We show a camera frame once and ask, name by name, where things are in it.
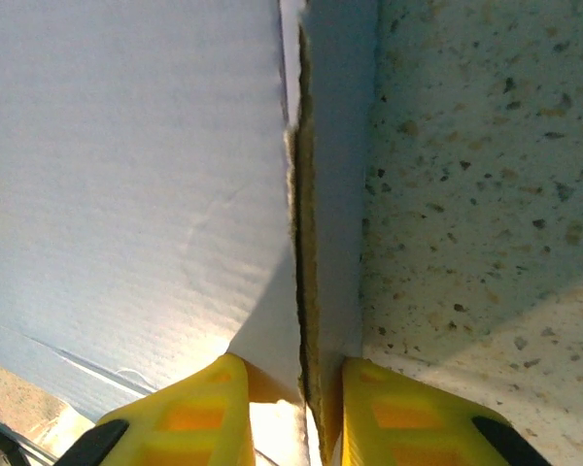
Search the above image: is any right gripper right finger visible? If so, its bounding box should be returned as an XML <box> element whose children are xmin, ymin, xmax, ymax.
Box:
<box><xmin>340</xmin><ymin>356</ymin><xmax>545</xmax><ymax>466</ymax></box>

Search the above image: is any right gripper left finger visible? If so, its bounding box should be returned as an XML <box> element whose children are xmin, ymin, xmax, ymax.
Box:
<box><xmin>57</xmin><ymin>352</ymin><xmax>254</xmax><ymax>466</ymax></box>

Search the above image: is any white paper box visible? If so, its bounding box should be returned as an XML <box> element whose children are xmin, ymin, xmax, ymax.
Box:
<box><xmin>0</xmin><ymin>0</ymin><xmax>380</xmax><ymax>466</ymax></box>

